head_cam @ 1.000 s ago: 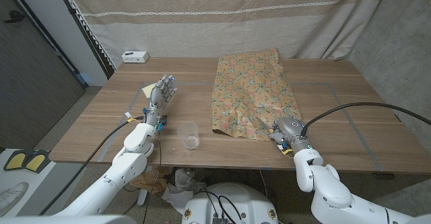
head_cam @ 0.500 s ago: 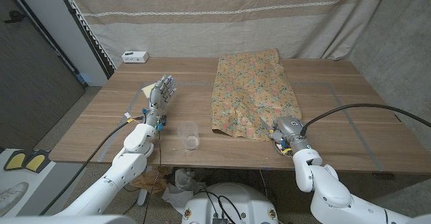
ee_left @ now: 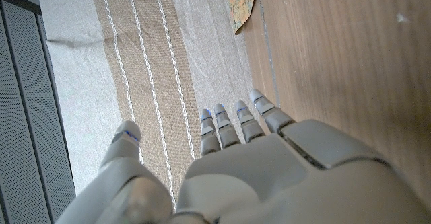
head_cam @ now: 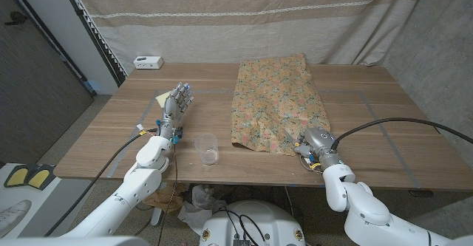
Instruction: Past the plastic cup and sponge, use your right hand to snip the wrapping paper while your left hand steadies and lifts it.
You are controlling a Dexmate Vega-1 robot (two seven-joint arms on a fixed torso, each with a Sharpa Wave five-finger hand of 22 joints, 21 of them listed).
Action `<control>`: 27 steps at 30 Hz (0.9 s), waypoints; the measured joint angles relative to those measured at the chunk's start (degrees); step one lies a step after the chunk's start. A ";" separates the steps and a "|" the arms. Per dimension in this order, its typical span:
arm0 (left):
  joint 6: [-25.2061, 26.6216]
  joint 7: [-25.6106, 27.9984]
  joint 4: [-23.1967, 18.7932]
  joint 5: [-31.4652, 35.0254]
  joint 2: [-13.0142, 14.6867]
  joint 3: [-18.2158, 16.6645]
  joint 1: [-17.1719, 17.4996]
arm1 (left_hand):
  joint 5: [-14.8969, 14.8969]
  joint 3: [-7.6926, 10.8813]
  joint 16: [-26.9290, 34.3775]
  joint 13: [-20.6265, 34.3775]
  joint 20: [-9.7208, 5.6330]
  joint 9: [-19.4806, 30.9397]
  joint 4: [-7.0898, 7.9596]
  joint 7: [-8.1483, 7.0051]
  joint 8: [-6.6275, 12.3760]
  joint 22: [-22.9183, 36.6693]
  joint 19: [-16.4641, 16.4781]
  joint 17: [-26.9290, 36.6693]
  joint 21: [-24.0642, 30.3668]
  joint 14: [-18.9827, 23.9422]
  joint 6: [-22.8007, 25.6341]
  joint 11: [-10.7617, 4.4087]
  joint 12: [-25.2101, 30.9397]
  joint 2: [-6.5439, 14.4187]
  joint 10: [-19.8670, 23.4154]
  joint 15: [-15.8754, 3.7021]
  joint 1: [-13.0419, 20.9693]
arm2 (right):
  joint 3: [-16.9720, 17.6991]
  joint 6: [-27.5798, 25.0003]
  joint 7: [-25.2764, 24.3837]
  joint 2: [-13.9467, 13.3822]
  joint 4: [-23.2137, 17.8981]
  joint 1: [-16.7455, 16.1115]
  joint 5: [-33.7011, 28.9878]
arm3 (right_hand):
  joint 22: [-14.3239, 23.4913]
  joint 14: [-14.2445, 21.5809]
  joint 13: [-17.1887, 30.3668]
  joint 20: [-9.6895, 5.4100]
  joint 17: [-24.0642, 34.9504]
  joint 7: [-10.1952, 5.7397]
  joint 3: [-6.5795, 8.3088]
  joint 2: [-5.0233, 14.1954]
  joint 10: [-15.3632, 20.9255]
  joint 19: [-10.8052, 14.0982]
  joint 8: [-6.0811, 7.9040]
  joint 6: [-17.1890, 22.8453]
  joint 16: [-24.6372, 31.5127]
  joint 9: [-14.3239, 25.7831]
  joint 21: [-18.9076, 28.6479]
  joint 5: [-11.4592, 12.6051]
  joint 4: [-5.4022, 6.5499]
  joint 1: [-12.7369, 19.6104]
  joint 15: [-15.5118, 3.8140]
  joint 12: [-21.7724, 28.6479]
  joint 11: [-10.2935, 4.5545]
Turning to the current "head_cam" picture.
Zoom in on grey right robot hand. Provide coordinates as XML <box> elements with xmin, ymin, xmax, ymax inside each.
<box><xmin>293</xmin><ymin>126</ymin><xmax>343</xmax><ymax>171</ymax></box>

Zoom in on yellow sponge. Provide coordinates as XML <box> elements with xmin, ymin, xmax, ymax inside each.
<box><xmin>154</xmin><ymin>90</ymin><xmax>173</xmax><ymax>109</ymax></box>

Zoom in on grey scissors with yellow grips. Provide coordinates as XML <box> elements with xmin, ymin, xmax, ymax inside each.
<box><xmin>282</xmin><ymin>127</ymin><xmax>323</xmax><ymax>174</ymax></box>

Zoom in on white power strip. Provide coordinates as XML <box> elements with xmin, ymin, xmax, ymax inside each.
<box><xmin>133</xmin><ymin>55</ymin><xmax>165</xmax><ymax>70</ymax></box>

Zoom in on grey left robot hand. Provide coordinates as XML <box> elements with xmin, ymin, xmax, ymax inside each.
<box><xmin>157</xmin><ymin>82</ymin><xmax>195</xmax><ymax>140</ymax></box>

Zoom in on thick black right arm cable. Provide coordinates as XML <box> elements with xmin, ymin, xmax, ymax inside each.
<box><xmin>330</xmin><ymin>117</ymin><xmax>473</xmax><ymax>151</ymax></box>

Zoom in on beige striped curtain backdrop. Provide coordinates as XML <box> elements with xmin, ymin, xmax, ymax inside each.
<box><xmin>68</xmin><ymin>0</ymin><xmax>432</xmax><ymax>75</ymax></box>

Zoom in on black pole with zigzag strip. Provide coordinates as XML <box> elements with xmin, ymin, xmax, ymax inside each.
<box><xmin>58</xmin><ymin>0</ymin><xmax>129</xmax><ymax>86</ymax></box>

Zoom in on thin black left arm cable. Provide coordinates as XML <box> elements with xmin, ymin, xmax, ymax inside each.
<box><xmin>157</xmin><ymin>144</ymin><xmax>178</xmax><ymax>246</ymax></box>

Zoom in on white floor platform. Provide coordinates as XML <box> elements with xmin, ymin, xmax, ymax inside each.
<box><xmin>0</xmin><ymin>163</ymin><xmax>97</xmax><ymax>239</ymax></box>

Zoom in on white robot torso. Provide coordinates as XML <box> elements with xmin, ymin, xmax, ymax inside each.
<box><xmin>199</xmin><ymin>200</ymin><xmax>307</xmax><ymax>246</ymax></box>

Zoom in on white table leg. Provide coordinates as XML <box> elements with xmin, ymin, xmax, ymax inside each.
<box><xmin>150</xmin><ymin>182</ymin><xmax>167</xmax><ymax>227</ymax></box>

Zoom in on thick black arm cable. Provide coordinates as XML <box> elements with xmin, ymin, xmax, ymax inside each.
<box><xmin>44</xmin><ymin>127</ymin><xmax>158</xmax><ymax>236</ymax></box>
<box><xmin>330</xmin><ymin>117</ymin><xmax>473</xmax><ymax>151</ymax></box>

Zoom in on white shoe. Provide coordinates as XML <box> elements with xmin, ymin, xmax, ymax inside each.
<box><xmin>0</xmin><ymin>199</ymin><xmax>33</xmax><ymax>236</ymax></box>

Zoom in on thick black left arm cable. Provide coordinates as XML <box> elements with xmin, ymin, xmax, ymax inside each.
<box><xmin>44</xmin><ymin>127</ymin><xmax>158</xmax><ymax>236</ymax></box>

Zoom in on black door handle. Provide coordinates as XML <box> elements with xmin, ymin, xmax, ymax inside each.
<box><xmin>4</xmin><ymin>11</ymin><xmax>29</xmax><ymax>26</ymax></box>

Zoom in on yellow and black foot pedals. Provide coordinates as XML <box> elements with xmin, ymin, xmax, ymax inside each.
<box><xmin>4</xmin><ymin>163</ymin><xmax>56</xmax><ymax>190</ymax></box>

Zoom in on crumpled brown paper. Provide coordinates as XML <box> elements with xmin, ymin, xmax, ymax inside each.
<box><xmin>141</xmin><ymin>183</ymin><xmax>189</xmax><ymax>213</ymax></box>

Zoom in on clear plastic cup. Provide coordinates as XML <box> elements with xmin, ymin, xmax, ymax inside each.
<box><xmin>194</xmin><ymin>132</ymin><xmax>220</xmax><ymax>165</ymax></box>

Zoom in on black torso cables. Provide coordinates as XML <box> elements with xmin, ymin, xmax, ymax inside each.
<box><xmin>217</xmin><ymin>205</ymin><xmax>269</xmax><ymax>246</ymax></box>

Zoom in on crumpled white paper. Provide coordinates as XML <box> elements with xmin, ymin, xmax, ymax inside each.
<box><xmin>177</xmin><ymin>185</ymin><xmax>227</xmax><ymax>236</ymax></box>

